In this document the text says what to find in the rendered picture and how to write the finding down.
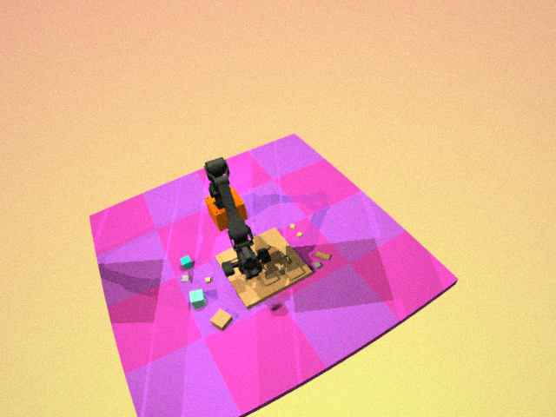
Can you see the orange flat bar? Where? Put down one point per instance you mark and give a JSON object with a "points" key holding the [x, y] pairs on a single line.
{"points": [[323, 255]]}

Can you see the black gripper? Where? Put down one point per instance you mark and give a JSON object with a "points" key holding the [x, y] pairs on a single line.
{"points": [[228, 267]]}

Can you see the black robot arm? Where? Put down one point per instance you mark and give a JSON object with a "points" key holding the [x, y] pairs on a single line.
{"points": [[238, 230]]}

